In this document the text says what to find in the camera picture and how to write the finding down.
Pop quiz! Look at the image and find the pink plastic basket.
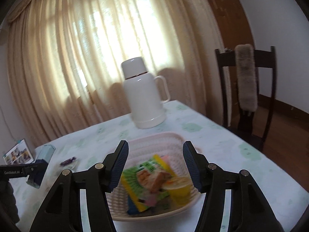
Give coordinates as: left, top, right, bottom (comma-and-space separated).
107, 132, 201, 222

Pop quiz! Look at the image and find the yellow jelly cup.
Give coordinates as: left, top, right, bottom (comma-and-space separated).
162, 177, 192, 206

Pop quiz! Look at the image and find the white thermos jug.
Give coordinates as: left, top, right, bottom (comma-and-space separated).
121, 57, 171, 129

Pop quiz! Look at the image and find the brown wooden door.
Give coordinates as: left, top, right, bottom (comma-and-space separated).
208, 0, 254, 50

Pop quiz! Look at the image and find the pink orange snack packet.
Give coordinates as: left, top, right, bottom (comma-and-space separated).
136, 154, 175, 207

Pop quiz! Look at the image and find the cloud print tablecloth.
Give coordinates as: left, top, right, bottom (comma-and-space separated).
11, 101, 308, 231

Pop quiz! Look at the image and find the beige curtain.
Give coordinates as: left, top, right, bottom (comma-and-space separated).
6, 0, 223, 146

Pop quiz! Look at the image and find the dark wooden chair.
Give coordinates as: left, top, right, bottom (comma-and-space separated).
215, 44, 277, 151

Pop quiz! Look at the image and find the grey fuzzy scarf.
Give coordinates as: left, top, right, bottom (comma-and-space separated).
235, 44, 258, 112

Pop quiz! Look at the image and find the purple candy bar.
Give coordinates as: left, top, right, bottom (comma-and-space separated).
60, 157, 76, 166

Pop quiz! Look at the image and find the photo collage stand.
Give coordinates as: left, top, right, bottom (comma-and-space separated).
3, 139, 34, 165

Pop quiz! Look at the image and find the blue snack packet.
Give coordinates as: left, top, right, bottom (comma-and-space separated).
127, 195, 140, 215

